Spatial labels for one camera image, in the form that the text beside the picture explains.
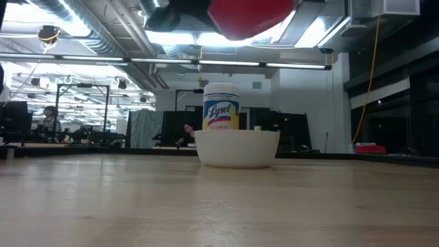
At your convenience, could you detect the red plastic bowl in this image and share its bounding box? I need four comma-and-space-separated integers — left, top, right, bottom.
207, 0, 296, 41

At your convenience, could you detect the black overhead light bar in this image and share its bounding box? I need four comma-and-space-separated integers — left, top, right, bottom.
0, 52, 333, 71

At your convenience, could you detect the black partition screen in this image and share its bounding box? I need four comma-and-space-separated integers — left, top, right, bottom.
239, 106, 312, 152
161, 110, 204, 148

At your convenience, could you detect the Lysol wipes canister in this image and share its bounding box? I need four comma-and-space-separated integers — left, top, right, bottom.
202, 82, 241, 131

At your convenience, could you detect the grey curtain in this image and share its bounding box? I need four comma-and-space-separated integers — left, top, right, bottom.
129, 108, 165, 149

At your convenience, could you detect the person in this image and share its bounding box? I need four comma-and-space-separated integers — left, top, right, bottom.
36, 105, 63, 143
177, 123, 197, 148

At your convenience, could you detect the large white bowl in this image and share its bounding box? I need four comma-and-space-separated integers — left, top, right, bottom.
193, 129, 281, 169

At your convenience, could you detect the black monitor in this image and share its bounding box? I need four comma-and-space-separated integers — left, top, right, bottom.
0, 101, 34, 142

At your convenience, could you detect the white ceiling vent unit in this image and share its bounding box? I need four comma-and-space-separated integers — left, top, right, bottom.
349, 0, 421, 19

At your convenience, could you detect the red box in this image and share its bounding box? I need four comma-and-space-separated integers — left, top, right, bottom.
355, 143, 388, 155

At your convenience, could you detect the black background gantry frame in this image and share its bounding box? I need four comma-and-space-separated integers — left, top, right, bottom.
54, 83, 110, 139

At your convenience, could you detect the black yellow cord reel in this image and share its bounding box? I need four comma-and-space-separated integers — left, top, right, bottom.
36, 24, 62, 45

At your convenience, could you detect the yellow hanging cable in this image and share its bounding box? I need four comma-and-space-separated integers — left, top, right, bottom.
351, 0, 384, 145

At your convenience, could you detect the black table frame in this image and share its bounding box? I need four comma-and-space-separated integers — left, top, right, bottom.
0, 143, 439, 169

